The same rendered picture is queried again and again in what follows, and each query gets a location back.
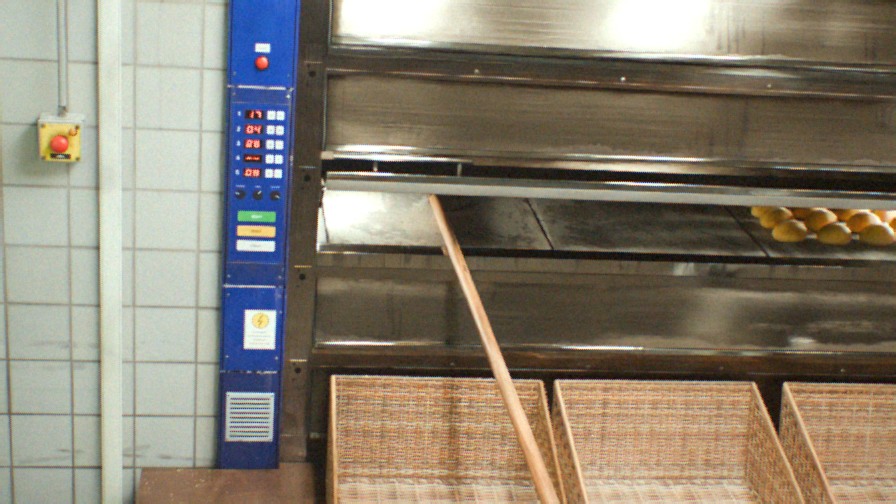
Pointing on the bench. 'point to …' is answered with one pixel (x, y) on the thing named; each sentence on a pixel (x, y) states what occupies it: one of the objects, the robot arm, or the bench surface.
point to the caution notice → (260, 329)
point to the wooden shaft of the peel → (496, 360)
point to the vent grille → (249, 416)
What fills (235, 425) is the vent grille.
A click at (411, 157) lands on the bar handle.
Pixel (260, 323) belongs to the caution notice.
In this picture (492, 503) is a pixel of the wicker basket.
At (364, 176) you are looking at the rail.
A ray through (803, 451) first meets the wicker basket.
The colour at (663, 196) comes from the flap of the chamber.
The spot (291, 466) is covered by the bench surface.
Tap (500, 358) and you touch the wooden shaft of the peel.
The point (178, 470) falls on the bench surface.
